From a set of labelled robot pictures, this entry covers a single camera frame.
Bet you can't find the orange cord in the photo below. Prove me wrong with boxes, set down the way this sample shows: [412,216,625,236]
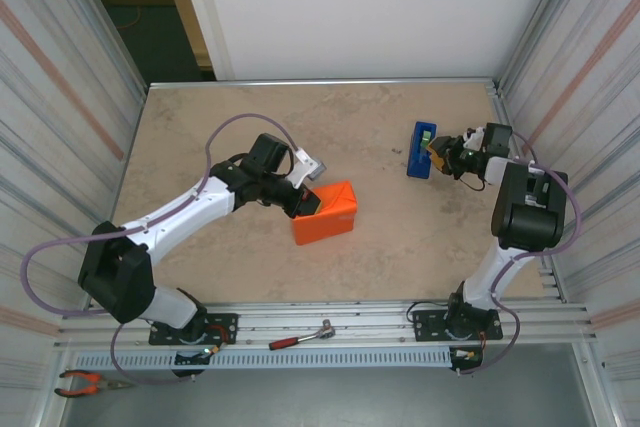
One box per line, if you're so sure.
[116,5,140,31]

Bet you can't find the orange wrapping paper sheet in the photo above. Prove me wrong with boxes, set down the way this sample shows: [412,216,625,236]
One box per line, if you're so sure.
[292,180,357,247]

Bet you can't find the orange-handled pliers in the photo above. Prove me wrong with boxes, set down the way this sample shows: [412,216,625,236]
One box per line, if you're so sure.
[53,369,126,398]

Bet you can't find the blue tape dispenser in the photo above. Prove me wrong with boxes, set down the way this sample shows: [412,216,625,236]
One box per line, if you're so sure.
[406,120,438,180]

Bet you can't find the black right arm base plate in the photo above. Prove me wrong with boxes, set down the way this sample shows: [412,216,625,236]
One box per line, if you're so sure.
[412,307,504,343]

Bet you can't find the beige door frame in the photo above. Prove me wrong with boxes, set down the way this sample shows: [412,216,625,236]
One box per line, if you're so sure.
[153,0,214,71]

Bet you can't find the wide aluminium frame rail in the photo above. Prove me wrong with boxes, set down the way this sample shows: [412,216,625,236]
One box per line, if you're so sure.
[53,300,599,348]

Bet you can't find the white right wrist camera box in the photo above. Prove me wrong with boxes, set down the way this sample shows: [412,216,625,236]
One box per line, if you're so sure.
[461,127,487,153]

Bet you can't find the slanted aluminium frame rail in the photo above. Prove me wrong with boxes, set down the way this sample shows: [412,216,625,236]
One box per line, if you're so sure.
[487,79,569,304]

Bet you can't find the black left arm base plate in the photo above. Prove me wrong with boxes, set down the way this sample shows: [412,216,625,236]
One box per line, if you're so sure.
[148,312,239,347]

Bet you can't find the thin aluminium frame rail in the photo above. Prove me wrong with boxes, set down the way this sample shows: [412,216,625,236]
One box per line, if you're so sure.
[147,77,501,94]

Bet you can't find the white slotted cable duct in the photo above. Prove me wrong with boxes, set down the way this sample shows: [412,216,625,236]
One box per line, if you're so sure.
[72,346,454,371]

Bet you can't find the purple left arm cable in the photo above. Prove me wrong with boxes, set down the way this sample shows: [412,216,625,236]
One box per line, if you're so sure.
[22,114,301,387]

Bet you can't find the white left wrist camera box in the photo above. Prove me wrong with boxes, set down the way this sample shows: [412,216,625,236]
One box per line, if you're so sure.
[289,147,327,189]

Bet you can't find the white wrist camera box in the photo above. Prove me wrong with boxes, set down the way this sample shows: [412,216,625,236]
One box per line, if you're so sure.
[289,147,327,189]
[461,127,487,153]

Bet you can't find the red-handled ratchet wrench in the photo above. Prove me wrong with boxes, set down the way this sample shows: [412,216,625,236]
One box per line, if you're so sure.
[268,318,338,352]

